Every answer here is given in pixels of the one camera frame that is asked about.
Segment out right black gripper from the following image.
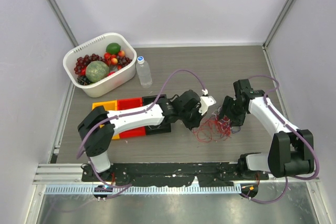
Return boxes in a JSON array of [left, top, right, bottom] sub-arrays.
[[218, 95, 247, 127]]

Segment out clear water bottle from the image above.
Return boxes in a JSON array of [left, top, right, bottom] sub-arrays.
[[136, 56, 152, 88]]

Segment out green melon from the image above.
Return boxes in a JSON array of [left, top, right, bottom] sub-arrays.
[[85, 61, 110, 83]]

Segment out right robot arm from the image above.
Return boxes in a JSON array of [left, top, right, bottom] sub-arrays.
[[218, 79, 320, 180]]

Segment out white plastic basket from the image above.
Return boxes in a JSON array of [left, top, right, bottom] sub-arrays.
[[63, 33, 137, 98]]

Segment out green lime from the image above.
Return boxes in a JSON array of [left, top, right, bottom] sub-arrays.
[[106, 42, 121, 55]]

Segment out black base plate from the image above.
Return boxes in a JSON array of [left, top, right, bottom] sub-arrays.
[[81, 162, 270, 187]]

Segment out red cable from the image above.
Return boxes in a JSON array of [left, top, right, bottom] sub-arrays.
[[192, 118, 233, 143]]

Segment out yellow plastic bin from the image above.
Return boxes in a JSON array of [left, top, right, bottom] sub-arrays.
[[91, 100, 120, 141]]

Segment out red cherry cluster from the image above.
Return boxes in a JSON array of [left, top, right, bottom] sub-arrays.
[[104, 50, 132, 70]]

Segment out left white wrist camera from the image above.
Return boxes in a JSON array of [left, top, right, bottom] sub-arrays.
[[198, 89, 216, 115]]

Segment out red grape bunch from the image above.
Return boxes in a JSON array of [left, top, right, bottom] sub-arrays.
[[74, 54, 103, 76]]

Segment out black plastic bin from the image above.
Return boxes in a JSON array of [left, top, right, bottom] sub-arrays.
[[142, 95, 171, 135]]

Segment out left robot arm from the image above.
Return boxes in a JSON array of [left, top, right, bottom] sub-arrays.
[[77, 90, 216, 182]]

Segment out red plastic bin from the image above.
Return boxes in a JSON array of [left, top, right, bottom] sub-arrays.
[[117, 97, 145, 139]]

